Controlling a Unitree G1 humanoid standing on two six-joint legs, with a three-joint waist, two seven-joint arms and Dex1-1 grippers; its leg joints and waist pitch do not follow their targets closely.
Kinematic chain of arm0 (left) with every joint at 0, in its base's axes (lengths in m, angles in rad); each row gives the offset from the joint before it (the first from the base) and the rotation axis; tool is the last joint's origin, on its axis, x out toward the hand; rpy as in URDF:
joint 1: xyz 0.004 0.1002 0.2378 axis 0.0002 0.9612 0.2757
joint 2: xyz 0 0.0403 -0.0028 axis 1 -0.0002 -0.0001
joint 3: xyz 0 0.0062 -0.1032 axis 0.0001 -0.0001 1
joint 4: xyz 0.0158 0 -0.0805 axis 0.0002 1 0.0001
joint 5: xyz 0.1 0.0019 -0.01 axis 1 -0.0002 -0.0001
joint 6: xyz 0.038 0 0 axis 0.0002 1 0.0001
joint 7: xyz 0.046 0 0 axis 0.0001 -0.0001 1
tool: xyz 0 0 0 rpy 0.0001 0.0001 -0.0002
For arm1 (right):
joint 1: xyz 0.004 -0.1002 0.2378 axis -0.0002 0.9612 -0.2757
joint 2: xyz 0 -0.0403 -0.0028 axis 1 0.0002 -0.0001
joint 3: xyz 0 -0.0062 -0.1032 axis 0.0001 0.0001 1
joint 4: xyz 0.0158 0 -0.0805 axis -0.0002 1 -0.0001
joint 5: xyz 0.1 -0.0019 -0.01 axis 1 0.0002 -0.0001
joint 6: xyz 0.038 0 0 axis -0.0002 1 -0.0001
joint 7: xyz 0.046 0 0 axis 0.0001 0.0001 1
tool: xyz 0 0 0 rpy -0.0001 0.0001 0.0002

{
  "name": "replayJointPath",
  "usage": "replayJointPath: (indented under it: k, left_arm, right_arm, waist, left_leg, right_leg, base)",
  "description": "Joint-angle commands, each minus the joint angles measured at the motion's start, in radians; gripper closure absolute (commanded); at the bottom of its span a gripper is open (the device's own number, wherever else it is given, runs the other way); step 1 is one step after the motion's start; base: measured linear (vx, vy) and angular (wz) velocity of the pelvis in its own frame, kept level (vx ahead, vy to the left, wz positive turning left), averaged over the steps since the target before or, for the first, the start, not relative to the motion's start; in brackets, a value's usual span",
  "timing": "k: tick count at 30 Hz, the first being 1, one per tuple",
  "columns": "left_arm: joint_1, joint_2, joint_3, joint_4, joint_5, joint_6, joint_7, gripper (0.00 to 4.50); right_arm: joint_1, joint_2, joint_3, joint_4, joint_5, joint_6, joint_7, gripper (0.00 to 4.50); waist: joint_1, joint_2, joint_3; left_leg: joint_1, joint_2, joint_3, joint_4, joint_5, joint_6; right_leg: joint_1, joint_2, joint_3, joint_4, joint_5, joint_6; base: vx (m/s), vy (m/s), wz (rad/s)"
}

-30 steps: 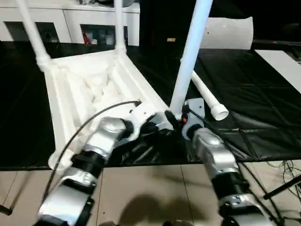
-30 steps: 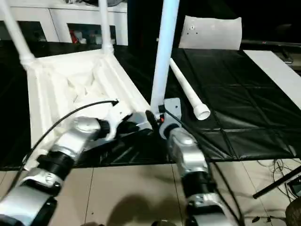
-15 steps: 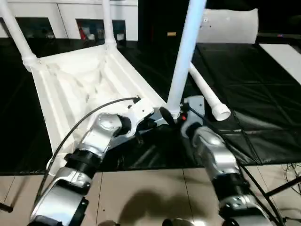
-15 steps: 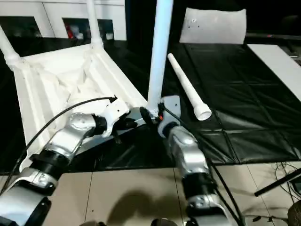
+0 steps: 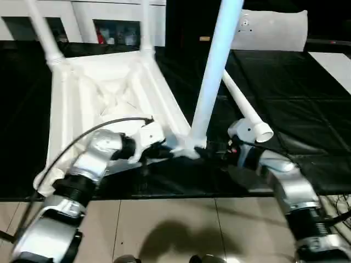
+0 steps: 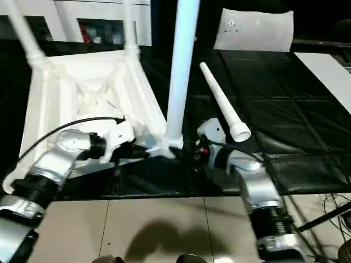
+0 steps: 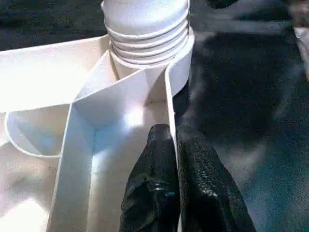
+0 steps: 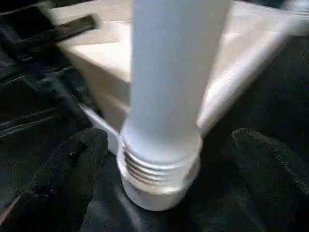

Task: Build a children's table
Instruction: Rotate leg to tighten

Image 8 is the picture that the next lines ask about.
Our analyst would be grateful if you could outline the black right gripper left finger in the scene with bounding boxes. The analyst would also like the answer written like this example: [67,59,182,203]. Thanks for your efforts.
[0,128,109,232]

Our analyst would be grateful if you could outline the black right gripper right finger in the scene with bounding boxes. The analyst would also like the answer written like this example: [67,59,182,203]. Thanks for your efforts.
[231,128,309,232]

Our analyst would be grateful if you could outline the white plastic table leg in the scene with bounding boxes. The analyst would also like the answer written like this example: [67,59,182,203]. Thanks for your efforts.
[116,0,232,212]

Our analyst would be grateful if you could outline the black work mat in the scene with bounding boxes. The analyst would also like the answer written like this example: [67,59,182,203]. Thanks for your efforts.
[0,0,309,232]

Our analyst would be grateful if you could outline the white plastic table top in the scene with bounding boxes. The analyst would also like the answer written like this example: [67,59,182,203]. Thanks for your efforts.
[48,0,309,155]

